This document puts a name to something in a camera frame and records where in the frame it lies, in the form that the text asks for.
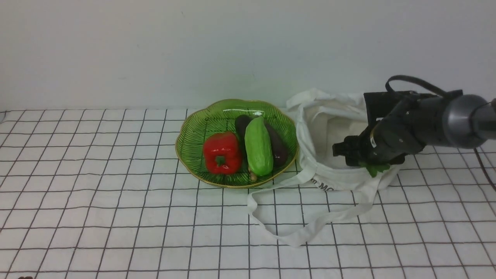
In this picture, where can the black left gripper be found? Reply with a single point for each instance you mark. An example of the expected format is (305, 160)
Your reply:
(398, 124)

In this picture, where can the white radish with leaves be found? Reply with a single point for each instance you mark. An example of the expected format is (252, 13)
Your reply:
(374, 169)

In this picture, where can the white cloth tote bag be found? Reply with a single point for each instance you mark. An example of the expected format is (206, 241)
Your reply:
(321, 120)

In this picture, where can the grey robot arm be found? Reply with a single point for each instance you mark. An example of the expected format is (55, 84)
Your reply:
(469, 121)

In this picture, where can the dark purple eggplant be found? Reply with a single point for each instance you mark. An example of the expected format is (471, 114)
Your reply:
(279, 150)

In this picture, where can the light green cucumber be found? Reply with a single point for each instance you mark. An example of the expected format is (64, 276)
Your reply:
(258, 147)

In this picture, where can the green leaf-pattern plate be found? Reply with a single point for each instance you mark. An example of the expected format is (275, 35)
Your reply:
(219, 117)

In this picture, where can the red bell pepper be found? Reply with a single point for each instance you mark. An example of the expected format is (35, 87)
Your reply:
(222, 154)

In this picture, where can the white grid tablecloth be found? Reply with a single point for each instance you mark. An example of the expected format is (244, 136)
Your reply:
(100, 194)

